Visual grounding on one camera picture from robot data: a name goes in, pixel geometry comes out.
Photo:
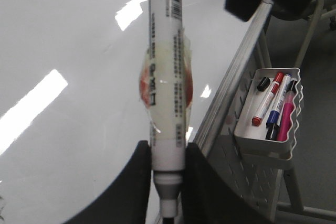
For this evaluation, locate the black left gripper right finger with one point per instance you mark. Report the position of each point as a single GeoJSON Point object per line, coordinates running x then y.
{"type": "Point", "coordinates": [206, 198]}

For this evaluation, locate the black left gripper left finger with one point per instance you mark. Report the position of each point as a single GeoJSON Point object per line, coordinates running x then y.
{"type": "Point", "coordinates": [126, 198]}

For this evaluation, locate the red round magnet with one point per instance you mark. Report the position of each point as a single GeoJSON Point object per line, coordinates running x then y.
{"type": "Point", "coordinates": [144, 82]}

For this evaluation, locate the white black whiteboard marker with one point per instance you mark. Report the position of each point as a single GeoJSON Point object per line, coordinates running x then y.
{"type": "Point", "coordinates": [167, 101]}

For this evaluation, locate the blue capped whiteboard marker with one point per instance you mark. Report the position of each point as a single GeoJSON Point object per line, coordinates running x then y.
{"type": "Point", "coordinates": [279, 100]}

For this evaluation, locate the red capped whiteboard marker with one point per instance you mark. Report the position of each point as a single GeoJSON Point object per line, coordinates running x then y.
{"type": "Point", "coordinates": [267, 99]}

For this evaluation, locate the white whiteboard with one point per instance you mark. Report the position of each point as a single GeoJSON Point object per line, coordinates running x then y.
{"type": "Point", "coordinates": [71, 114]}

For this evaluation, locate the white perforated pegboard panel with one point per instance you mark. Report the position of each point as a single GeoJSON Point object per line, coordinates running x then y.
{"type": "Point", "coordinates": [256, 185]}

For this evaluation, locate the white plastic marker tray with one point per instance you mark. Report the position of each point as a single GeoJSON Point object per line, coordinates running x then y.
{"type": "Point", "coordinates": [258, 144]}

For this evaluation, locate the pink highlighter marker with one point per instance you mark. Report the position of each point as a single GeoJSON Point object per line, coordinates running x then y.
{"type": "Point", "coordinates": [287, 109]}

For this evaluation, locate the black marker cap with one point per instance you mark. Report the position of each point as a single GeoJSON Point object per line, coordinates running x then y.
{"type": "Point", "coordinates": [263, 84]}

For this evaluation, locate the grey aluminium whiteboard frame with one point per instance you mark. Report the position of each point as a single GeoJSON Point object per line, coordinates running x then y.
{"type": "Point", "coordinates": [223, 98]}

